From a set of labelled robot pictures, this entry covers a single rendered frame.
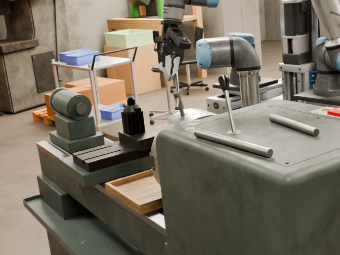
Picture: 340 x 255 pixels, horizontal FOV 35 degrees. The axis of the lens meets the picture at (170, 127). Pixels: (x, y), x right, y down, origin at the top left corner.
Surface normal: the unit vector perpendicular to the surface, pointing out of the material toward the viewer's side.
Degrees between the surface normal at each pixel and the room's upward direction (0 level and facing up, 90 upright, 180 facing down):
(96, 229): 0
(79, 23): 90
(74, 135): 90
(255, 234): 90
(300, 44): 90
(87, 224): 0
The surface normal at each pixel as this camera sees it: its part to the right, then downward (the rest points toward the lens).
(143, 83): 0.57, 0.17
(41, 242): -0.11, -0.96
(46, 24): 0.76, 0.11
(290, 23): -0.78, 0.25
